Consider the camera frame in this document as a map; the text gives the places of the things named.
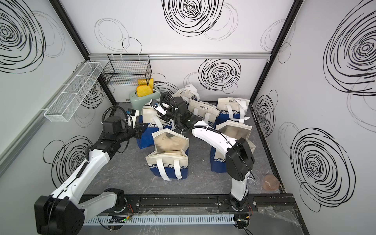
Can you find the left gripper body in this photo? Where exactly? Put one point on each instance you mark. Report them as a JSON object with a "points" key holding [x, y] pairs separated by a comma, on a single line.
{"points": [[129, 133]]}

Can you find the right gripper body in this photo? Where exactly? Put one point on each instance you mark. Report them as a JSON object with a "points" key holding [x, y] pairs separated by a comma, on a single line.
{"points": [[171, 115]]}

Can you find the takeout bag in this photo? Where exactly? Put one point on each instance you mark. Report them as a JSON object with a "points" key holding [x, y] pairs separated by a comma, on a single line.
{"points": [[188, 93], [234, 109], [232, 129], [204, 110], [170, 159], [154, 123]]}

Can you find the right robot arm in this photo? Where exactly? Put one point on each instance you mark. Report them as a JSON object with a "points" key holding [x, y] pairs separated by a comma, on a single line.
{"points": [[239, 159]]}

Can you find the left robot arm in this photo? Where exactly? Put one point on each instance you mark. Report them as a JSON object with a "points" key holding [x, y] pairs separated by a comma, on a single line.
{"points": [[62, 212]]}

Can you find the clear plastic cup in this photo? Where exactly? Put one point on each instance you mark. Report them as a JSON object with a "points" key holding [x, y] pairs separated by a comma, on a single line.
{"points": [[256, 179]]}

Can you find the pink plastic cup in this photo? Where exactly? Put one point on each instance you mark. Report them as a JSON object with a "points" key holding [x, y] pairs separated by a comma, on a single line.
{"points": [[271, 183]]}

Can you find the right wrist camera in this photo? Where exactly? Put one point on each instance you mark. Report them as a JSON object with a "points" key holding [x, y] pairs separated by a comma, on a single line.
{"points": [[158, 106]]}

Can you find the black wire basket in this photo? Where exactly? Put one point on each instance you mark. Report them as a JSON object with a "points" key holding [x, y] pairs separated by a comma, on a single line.
{"points": [[127, 69]]}

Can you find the white wire shelf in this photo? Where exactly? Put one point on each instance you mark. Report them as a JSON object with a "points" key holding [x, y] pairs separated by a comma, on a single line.
{"points": [[82, 89]]}

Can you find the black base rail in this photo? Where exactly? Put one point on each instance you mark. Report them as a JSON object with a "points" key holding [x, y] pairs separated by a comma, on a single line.
{"points": [[221, 202]]}

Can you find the grey cable duct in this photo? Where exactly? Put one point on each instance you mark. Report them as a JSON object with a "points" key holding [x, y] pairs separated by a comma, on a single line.
{"points": [[190, 219]]}

